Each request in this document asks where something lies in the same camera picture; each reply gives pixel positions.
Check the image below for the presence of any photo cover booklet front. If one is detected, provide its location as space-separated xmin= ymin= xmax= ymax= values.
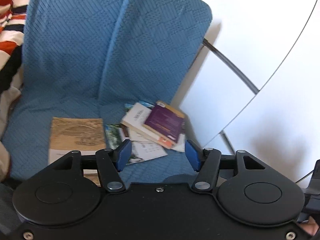
xmin=105 ymin=124 xmax=168 ymax=165

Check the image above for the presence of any tan landscape cover book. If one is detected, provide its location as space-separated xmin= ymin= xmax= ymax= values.
xmin=47 ymin=116 xmax=107 ymax=186

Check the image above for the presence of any white orange cover book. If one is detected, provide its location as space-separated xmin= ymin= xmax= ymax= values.
xmin=121 ymin=102 xmax=175 ymax=149

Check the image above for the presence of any purple cover book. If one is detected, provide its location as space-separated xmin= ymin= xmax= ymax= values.
xmin=143 ymin=101 xmax=185 ymax=145

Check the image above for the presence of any blue textured sofa cover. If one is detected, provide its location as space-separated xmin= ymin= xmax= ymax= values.
xmin=2 ymin=0 xmax=212 ymax=180

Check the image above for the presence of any black curved metal rail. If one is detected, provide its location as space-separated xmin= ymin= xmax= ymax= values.
xmin=202 ymin=38 xmax=259 ymax=95

